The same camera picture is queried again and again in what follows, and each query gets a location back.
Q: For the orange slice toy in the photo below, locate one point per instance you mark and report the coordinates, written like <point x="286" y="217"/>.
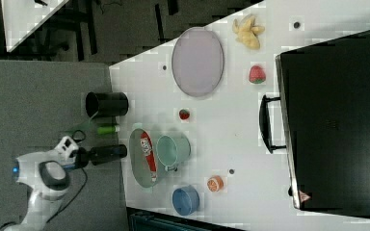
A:
<point x="215" y="183"/>

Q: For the black cylinder container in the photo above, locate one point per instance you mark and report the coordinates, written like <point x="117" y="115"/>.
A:
<point x="106" y="104"/>

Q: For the round lilac plate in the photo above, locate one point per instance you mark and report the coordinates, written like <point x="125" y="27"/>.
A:
<point x="197" y="62"/>

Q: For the blue cup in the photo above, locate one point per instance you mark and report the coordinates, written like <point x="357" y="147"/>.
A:
<point x="185" y="200"/>

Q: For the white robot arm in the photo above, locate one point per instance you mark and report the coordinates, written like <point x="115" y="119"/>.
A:
<point x="46" y="174"/>

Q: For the black toaster oven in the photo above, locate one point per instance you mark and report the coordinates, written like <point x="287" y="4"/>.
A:
<point x="324" y="95"/>

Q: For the small red strawberry toy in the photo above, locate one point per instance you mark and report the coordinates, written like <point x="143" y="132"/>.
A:
<point x="184" y="114"/>

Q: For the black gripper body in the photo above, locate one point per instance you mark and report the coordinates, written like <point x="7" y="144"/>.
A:
<point x="100" y="155"/>

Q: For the green oval strainer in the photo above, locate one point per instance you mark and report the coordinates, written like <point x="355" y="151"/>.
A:
<point x="139" y="164"/>

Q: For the green marker bottle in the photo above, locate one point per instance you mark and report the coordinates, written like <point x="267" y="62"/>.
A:
<point x="108" y="129"/>

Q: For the large pink strawberry toy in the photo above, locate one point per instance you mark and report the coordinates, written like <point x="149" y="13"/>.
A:
<point x="257" y="75"/>

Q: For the red ketchup bottle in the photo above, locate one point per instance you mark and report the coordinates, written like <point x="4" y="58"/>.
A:
<point x="146" y="145"/>

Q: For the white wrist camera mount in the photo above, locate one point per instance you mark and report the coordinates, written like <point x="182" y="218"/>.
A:
<point x="66" y="147"/>

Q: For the yellow peeled banana toy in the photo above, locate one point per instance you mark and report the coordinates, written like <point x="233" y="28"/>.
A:
<point x="247" y="31"/>

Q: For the green mug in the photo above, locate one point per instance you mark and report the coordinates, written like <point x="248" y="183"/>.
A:
<point x="172" y="150"/>

